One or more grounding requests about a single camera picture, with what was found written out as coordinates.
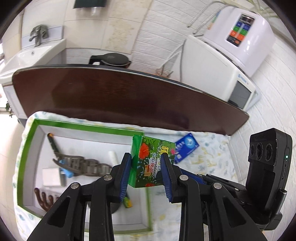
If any green flower-print box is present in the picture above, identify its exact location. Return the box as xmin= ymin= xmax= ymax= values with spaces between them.
xmin=128 ymin=135 xmax=176 ymax=189

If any dark pen orange tip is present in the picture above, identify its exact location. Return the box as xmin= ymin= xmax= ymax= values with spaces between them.
xmin=47 ymin=133 xmax=61 ymax=154

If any grey-brown wavy hair clip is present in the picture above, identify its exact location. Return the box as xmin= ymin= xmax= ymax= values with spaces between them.
xmin=52 ymin=155 xmax=114 ymax=177

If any green cardboard box tray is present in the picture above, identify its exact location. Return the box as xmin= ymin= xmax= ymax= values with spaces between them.
xmin=17 ymin=119 xmax=153 ymax=234

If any small blue clip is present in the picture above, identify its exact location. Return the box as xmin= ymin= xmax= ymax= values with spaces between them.
xmin=59 ymin=160 xmax=75 ymax=178

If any black kettle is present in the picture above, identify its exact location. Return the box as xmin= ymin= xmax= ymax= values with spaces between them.
xmin=88 ymin=52 xmax=131 ymax=69

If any white water purifier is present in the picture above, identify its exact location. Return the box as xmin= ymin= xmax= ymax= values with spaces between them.
xmin=203 ymin=6 xmax=276 ymax=79

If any small white box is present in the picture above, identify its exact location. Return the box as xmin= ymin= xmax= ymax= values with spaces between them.
xmin=42 ymin=168 xmax=65 ymax=187

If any flexible metal hose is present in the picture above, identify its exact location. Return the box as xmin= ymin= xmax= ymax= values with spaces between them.
xmin=187 ymin=1 xmax=228 ymax=36

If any white wash basin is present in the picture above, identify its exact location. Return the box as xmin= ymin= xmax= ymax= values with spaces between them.
xmin=0 ymin=38 xmax=67 ymax=84

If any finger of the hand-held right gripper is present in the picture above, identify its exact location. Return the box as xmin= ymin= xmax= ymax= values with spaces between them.
xmin=179 ymin=168 xmax=247 ymax=202

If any blue medicine box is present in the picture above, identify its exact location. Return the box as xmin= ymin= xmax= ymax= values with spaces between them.
xmin=173 ymin=132 xmax=200 ymax=164

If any metal faucet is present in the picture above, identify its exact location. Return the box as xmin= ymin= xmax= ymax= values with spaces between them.
xmin=29 ymin=24 xmax=49 ymax=47

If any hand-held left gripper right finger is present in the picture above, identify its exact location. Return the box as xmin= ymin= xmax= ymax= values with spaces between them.
xmin=161 ymin=153 xmax=267 ymax=241

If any white countertop appliance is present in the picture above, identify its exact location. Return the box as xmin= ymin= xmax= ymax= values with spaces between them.
xmin=179 ymin=34 xmax=262 ymax=112

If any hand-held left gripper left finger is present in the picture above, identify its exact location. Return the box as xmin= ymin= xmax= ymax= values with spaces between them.
xmin=26 ymin=152 xmax=132 ymax=241

